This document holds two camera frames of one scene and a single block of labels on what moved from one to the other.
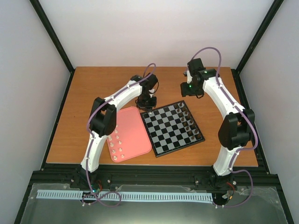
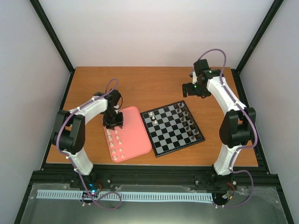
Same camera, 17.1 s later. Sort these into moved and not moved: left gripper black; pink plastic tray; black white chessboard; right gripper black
Moved: left gripper black
Not moved: black white chessboard; right gripper black; pink plastic tray
